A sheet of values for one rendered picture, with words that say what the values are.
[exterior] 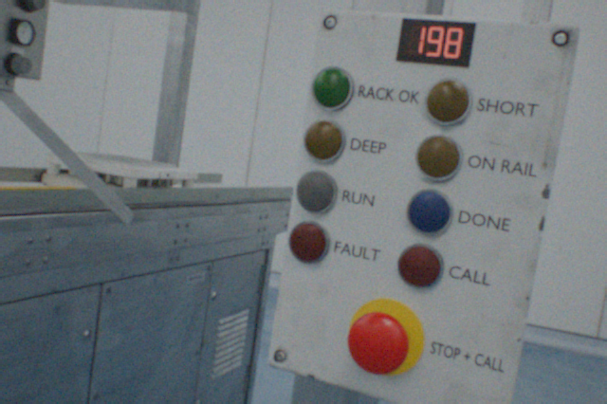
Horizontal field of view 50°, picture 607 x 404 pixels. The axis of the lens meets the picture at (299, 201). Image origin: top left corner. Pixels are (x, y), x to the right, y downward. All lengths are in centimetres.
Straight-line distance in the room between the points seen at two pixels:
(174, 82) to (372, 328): 157
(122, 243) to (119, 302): 17
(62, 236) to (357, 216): 84
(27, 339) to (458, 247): 99
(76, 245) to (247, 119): 331
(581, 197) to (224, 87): 241
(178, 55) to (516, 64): 158
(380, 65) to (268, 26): 407
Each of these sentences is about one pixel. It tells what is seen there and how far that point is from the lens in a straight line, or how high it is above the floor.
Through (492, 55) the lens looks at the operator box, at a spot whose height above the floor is 106.
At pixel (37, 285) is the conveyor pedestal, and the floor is 67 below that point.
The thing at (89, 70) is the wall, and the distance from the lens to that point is 506.
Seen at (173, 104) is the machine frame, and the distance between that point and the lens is 193.
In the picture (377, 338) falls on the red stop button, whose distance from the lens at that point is 42.
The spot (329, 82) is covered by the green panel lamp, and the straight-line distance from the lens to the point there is 45.
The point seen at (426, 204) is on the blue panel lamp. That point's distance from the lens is 42.
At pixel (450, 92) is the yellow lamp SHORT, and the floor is 104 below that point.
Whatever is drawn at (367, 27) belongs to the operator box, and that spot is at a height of 107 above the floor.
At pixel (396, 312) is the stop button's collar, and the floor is 89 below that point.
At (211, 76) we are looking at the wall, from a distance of 460.
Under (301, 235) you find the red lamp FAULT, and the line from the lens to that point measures 45.
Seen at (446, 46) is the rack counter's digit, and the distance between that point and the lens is 43.
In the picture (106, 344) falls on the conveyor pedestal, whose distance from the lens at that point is 148.
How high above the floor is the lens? 99
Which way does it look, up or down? 5 degrees down
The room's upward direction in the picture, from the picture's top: 9 degrees clockwise
